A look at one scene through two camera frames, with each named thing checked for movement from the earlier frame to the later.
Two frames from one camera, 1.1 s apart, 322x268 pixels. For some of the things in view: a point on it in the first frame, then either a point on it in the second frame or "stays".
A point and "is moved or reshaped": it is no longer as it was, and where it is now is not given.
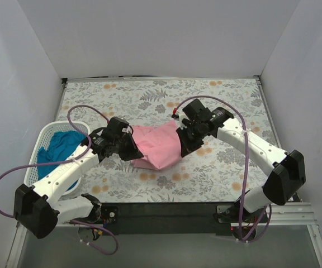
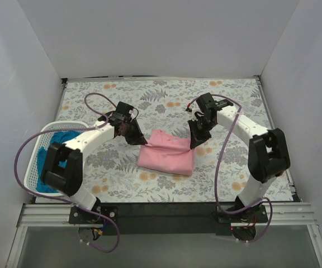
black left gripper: (127, 146) to (130, 130)
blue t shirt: (62, 147) stays
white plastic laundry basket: (43, 141) stays
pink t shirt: (160, 145) is moved or reshaped
